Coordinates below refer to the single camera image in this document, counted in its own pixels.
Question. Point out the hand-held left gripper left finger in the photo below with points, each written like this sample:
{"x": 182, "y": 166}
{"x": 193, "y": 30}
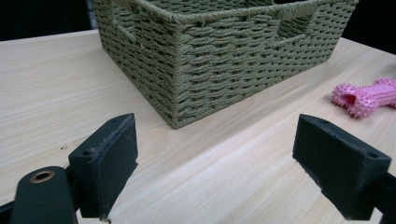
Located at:
{"x": 106, "y": 168}

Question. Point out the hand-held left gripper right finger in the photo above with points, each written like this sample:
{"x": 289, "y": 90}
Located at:
{"x": 336, "y": 165}

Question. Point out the pink spiky bone toy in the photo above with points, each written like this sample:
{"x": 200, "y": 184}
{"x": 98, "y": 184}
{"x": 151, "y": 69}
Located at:
{"x": 364, "y": 98}

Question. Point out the green woven basket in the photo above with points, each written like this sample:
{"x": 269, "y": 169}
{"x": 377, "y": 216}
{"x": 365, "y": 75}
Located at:
{"x": 218, "y": 59}

